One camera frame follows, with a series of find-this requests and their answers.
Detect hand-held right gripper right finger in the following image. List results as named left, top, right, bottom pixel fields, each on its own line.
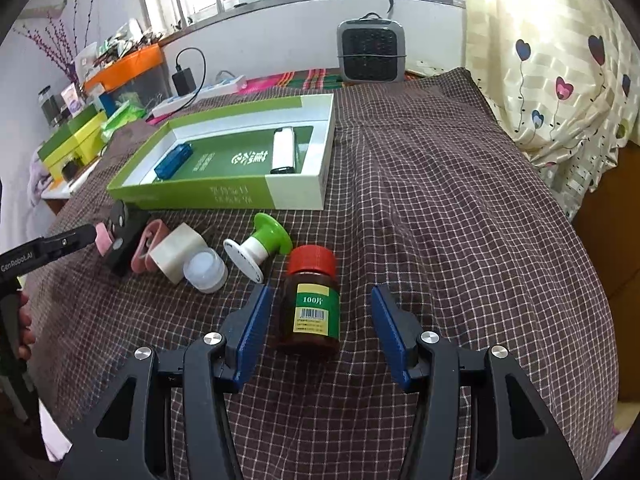
left=370, top=284, right=584, bottom=480

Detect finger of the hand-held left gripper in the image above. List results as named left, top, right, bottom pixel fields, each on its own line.
left=39, top=223, right=99, bottom=264

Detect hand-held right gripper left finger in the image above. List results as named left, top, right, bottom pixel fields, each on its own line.
left=57, top=284, right=274, bottom=480

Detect small pink block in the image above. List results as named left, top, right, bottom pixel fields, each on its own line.
left=94, top=223, right=114, bottom=256

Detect brown medicine bottle red cap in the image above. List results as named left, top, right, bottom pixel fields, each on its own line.
left=274, top=245, right=342, bottom=359

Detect small translucent white jar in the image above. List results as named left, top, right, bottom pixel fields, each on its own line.
left=182, top=249, right=230, bottom=295

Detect green and white shallow box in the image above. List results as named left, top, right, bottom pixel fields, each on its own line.
left=106, top=92, right=336, bottom=211

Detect person's left hand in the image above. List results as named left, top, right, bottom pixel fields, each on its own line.
left=17, top=306, right=37, bottom=362

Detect pink oval case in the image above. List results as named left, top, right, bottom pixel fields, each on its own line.
left=130, top=219, right=164, bottom=274

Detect green and white suction stamp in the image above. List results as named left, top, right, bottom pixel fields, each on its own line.
left=222, top=212, right=294, bottom=284

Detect dark green box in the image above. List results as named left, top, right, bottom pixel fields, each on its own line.
left=37, top=108, right=98, bottom=171

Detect translucent tape roll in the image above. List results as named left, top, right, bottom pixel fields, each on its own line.
left=151, top=222, right=212, bottom=284

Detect yellow-green box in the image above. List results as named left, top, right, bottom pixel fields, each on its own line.
left=47, top=110, right=109, bottom=182

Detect blue rectangular case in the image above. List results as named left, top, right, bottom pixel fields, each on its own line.
left=152, top=142, right=194, bottom=181

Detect green tissue packet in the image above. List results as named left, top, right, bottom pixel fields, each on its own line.
left=99, top=101, right=146, bottom=144

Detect glass jar with dark lid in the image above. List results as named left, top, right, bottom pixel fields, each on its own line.
left=38, top=85, right=64, bottom=129

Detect brown checkered blanket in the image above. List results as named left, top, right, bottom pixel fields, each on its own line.
left=22, top=67, right=619, bottom=480

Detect purple label carton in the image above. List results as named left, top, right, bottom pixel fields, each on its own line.
left=60, top=84, right=86, bottom=117

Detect white rectangular device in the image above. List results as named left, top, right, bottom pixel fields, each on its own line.
left=269, top=127, right=298, bottom=175

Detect orange lidded storage bin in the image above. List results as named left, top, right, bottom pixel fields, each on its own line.
left=82, top=42, right=174, bottom=107

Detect dried purple flower branches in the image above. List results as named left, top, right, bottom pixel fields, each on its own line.
left=14, top=0, right=102, bottom=86

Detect black charger adapter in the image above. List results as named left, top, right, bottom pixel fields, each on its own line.
left=172, top=64, right=199, bottom=95

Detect clutter pile on bin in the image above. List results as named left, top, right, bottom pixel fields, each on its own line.
left=75, top=17, right=166, bottom=68

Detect white power strip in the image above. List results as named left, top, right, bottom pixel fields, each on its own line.
left=151, top=74, right=249, bottom=119

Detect wooden cabinet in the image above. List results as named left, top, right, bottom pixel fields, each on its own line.
left=571, top=144, right=640, bottom=413

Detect colourful plaid cloth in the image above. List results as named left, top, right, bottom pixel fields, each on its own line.
left=239, top=67, right=347, bottom=94

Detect grey space heater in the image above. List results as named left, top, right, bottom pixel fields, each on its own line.
left=335, top=12, right=407, bottom=85

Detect heart print curtain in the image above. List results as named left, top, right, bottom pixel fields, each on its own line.
left=464, top=0, right=640, bottom=222

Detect black charger cable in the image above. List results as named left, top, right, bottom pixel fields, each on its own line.
left=174, top=47, right=208, bottom=111

